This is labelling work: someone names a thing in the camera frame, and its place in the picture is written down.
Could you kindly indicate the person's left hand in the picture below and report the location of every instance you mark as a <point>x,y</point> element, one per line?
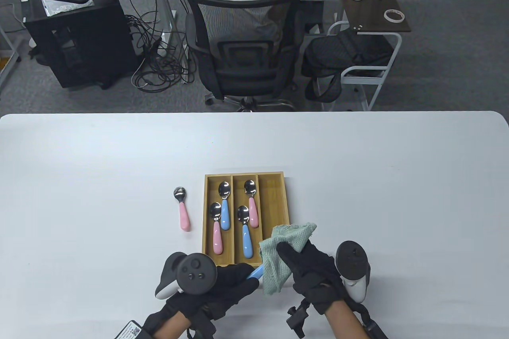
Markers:
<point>230,287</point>

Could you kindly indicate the person's right hand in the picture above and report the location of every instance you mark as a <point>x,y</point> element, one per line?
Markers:
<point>314,275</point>

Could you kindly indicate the green fish scale cleaning cloth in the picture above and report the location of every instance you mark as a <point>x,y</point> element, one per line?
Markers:
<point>278,267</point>

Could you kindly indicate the black white controller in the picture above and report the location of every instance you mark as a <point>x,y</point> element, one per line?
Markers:
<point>352,261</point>
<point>195,273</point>

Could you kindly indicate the person's left forearm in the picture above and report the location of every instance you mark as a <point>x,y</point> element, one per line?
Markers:
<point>171,329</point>

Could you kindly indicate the person's right forearm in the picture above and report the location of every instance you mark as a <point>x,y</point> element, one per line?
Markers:
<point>346,325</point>

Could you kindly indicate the wooden cutlery tray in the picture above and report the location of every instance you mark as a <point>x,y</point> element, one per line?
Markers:
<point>274,200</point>

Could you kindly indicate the black mesh office chair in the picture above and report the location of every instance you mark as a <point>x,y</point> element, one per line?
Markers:
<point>242,64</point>

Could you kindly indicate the black bag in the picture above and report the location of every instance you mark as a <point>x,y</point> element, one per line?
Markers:
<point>342,53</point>

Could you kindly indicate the white tape roll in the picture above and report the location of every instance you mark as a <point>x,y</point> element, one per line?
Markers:
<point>394,15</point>

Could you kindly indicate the brown white side table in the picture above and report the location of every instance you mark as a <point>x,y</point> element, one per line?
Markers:
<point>383,1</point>

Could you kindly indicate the black cabinet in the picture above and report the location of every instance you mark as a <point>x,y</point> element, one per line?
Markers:
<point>83,45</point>

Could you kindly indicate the silver foil bag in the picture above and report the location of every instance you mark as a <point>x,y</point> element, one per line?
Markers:
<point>59,7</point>

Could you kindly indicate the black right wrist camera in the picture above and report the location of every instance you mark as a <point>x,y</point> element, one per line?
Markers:
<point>298,317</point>

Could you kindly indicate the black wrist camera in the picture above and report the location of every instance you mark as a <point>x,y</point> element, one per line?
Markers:
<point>130,331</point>
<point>298,317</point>

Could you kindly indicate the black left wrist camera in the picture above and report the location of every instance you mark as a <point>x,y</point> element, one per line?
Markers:
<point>130,331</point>

